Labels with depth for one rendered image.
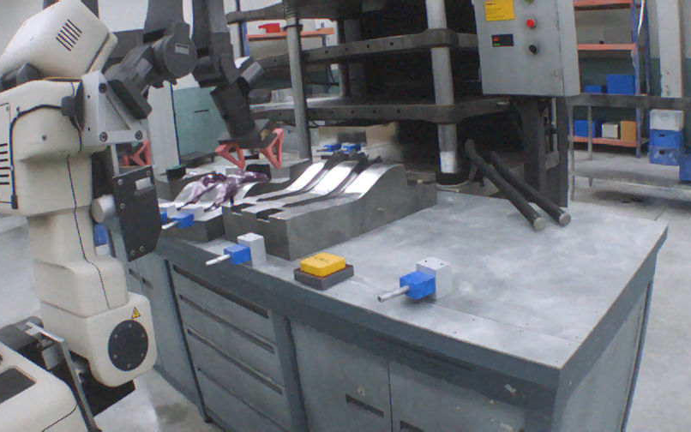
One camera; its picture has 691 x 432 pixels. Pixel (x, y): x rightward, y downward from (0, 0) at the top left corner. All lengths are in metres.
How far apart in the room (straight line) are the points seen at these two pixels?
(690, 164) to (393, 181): 3.45
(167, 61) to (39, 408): 0.57
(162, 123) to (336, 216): 4.52
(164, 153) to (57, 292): 4.62
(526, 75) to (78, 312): 1.37
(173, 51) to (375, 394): 0.73
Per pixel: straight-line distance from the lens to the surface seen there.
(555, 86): 1.59
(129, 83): 0.79
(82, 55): 0.95
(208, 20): 0.98
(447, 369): 0.85
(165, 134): 5.58
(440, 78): 1.65
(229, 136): 1.06
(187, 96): 9.02
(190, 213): 1.33
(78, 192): 0.96
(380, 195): 1.24
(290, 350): 1.19
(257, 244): 1.08
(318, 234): 1.12
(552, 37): 1.59
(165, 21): 0.89
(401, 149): 2.12
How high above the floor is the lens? 1.16
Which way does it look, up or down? 15 degrees down
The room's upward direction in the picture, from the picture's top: 6 degrees counter-clockwise
